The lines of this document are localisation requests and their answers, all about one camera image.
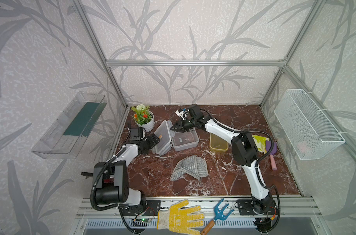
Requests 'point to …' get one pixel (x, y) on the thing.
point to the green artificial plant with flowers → (142, 115)
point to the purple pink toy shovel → (268, 145)
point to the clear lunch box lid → (165, 135)
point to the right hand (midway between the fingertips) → (170, 129)
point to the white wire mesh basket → (309, 132)
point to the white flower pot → (148, 127)
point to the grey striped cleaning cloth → (196, 166)
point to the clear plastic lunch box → (183, 140)
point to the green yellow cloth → (260, 143)
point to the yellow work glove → (176, 220)
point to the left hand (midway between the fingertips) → (156, 142)
